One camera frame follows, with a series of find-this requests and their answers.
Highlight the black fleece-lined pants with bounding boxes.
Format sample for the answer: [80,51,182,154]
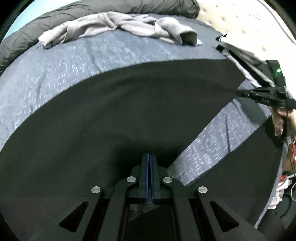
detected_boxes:
[1,59,283,240]

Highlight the white folded clothes stack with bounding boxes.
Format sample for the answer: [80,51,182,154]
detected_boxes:
[216,34,274,87]

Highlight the person's right hand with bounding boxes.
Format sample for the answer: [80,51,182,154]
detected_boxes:
[272,108,295,141]

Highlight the cream tufted headboard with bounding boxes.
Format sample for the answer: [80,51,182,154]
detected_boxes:
[196,0,296,68]

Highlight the grey knit garment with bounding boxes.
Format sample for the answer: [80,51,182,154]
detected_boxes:
[38,11,202,48]

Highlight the blue patterned bed sheet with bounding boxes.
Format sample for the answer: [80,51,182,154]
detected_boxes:
[1,17,281,240]

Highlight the dark grey rolled duvet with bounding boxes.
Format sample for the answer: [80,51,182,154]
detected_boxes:
[1,0,200,73]

